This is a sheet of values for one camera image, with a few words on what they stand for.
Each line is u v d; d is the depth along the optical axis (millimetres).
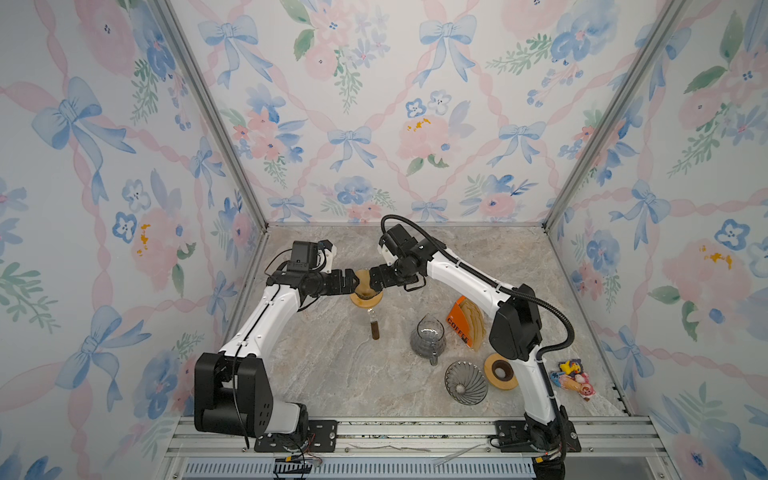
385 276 798
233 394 404
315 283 703
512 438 732
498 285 554
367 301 860
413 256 656
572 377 805
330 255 786
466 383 799
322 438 736
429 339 913
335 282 753
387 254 746
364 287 863
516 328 542
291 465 732
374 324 858
